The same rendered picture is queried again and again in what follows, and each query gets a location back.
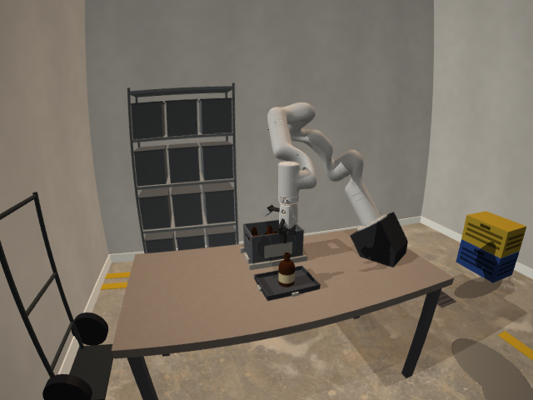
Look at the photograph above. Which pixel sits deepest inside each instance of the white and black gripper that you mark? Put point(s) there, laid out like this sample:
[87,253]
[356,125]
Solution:
[288,215]

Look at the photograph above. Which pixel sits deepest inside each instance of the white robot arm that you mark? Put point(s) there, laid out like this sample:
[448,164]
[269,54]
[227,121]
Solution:
[291,180]

